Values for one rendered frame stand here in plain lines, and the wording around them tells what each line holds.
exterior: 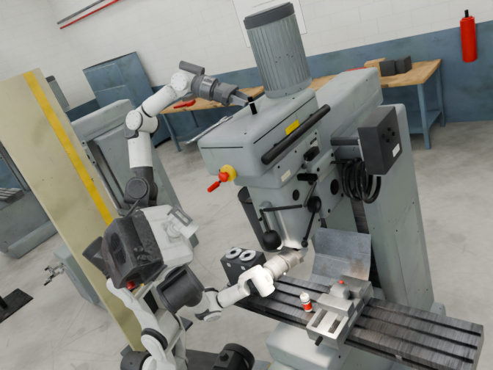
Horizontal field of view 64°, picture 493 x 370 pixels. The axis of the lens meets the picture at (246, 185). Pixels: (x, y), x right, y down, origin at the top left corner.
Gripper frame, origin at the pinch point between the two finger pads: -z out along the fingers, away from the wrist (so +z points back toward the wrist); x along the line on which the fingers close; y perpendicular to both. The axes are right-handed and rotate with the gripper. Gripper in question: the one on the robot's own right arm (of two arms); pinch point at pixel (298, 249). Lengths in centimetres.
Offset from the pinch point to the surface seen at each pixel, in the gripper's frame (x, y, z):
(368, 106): 6, -40, -70
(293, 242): -8.4, -12.1, 7.3
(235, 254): 42.7, 11.8, 10.9
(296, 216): -11.2, -24.1, 4.1
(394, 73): 179, 29, -334
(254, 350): 86, 123, 6
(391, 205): -10, 5, -54
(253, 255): 32.0, 11.8, 6.3
